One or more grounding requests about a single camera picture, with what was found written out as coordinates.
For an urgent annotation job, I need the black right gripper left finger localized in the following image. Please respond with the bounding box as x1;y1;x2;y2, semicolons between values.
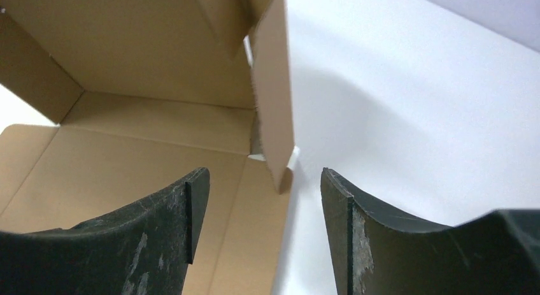
1;168;210;294

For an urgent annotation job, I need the brown cardboard box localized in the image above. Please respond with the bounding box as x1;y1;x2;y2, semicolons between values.
1;0;294;294

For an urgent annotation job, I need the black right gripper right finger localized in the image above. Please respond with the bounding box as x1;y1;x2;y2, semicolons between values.
320;168;539;294

